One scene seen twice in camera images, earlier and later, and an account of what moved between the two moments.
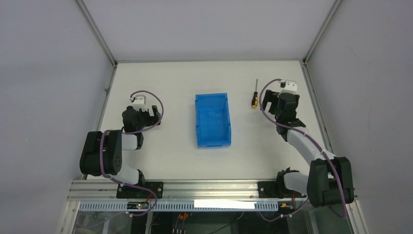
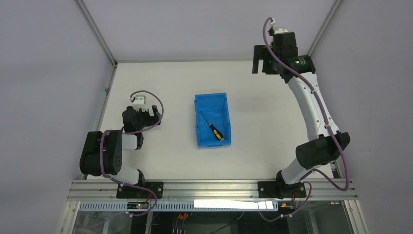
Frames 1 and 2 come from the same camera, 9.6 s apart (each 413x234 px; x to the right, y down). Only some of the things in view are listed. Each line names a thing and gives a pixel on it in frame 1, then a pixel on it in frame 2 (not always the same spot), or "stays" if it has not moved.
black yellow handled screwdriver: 254,100 -> 217,134
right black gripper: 277,100 -> 258,59
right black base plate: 275,189 stays
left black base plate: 123,191 stays
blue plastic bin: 213,120 stays
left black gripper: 147,115 stays
